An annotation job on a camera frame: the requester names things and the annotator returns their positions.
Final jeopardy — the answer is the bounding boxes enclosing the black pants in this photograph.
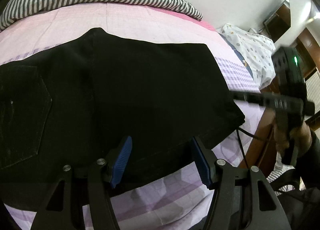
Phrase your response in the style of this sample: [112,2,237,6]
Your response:
[1,28,245,211]

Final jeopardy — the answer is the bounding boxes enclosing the person right hand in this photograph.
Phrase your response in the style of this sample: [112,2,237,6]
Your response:
[274,122,312,156]

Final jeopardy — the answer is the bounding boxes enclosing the white dotted pillow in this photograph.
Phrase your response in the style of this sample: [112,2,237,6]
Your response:
[217,24,276,89]

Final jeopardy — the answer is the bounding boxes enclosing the wooden wardrobe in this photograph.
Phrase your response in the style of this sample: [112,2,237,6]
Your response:
[297,28,319,130]

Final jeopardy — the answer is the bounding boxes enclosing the pink purple bed sheet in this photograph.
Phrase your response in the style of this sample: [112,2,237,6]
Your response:
[1,3,259,229]

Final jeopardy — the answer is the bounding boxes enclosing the black cable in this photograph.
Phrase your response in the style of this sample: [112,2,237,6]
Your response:
[235,127,270,169]

